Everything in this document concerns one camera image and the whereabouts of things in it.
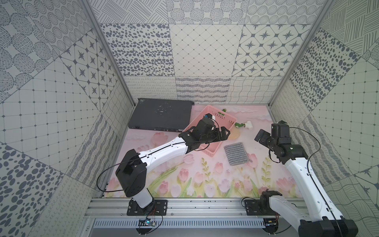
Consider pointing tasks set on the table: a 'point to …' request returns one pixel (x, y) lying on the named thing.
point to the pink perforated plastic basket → (224, 120)
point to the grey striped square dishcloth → (236, 154)
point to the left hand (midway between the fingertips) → (222, 127)
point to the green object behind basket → (224, 110)
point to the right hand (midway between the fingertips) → (266, 139)
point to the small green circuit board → (146, 222)
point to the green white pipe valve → (248, 124)
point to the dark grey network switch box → (162, 115)
